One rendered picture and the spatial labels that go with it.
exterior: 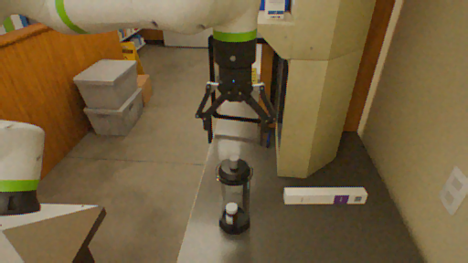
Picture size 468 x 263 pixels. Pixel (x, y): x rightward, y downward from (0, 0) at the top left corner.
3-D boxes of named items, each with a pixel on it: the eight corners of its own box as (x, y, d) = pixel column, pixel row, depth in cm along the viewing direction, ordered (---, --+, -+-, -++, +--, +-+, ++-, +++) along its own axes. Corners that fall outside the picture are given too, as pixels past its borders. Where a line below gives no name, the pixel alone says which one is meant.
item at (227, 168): (250, 166, 84) (251, 148, 80) (249, 187, 76) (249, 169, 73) (220, 163, 85) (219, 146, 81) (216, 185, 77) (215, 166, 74)
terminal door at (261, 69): (272, 125, 133) (280, 39, 111) (211, 117, 140) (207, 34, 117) (272, 124, 134) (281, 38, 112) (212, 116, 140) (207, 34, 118)
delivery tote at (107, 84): (143, 87, 332) (137, 59, 313) (121, 111, 282) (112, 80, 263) (109, 86, 335) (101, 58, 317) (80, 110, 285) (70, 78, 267)
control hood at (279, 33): (285, 33, 111) (288, 5, 106) (291, 59, 84) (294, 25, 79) (256, 32, 112) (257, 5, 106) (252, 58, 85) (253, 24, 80)
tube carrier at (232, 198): (251, 208, 95) (254, 159, 83) (249, 235, 86) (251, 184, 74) (220, 205, 96) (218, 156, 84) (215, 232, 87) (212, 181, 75)
